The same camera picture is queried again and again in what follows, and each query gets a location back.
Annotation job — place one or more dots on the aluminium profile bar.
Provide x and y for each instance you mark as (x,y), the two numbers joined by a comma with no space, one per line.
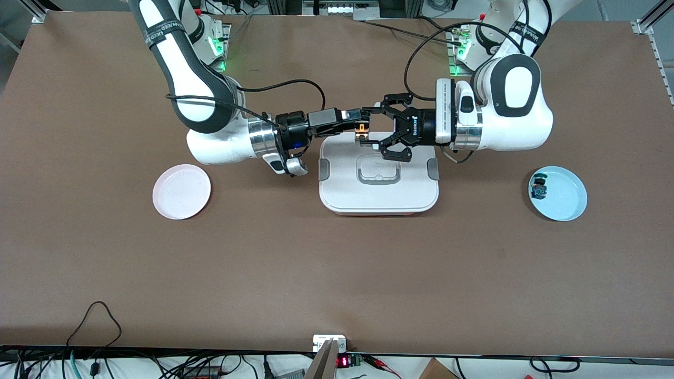
(322,363)

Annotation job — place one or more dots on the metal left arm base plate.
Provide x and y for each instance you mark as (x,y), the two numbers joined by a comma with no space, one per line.
(451,58)

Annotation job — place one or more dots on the light blue round plate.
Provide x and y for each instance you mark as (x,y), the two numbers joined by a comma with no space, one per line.
(563,200)

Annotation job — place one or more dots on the white lunch box grey clips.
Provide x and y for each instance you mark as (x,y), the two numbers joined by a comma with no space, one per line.
(379,195)

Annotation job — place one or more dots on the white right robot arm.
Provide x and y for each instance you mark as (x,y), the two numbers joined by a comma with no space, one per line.
(200,100)

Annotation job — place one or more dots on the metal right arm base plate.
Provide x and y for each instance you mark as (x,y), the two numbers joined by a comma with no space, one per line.
(225,52)

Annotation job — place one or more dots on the circuit board red display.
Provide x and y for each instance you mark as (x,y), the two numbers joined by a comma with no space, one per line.
(347,361)

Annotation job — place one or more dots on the orange push-button switch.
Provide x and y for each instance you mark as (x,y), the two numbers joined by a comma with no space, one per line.
(362,130)

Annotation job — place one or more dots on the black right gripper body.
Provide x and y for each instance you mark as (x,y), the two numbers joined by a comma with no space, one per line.
(293,128)

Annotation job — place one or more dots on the grey electronics box with lights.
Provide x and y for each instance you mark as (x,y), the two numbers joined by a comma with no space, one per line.
(342,8)

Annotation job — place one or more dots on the blue green push-button switch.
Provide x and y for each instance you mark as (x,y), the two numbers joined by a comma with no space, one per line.
(538,187)

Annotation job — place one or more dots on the aluminium frame rail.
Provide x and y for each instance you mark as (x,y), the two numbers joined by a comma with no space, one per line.
(36,13)
(645,25)

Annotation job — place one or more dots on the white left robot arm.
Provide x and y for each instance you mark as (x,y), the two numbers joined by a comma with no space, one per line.
(518,121)

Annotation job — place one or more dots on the brown cardboard box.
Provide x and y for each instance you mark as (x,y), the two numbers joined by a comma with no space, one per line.
(437,371)

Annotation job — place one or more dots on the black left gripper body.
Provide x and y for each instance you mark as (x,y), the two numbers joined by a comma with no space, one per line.
(421,128)

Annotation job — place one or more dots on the pink round plate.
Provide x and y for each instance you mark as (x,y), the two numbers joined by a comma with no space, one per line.
(181,192)

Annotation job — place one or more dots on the small white mounting box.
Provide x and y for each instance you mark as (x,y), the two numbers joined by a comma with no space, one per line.
(318,341)

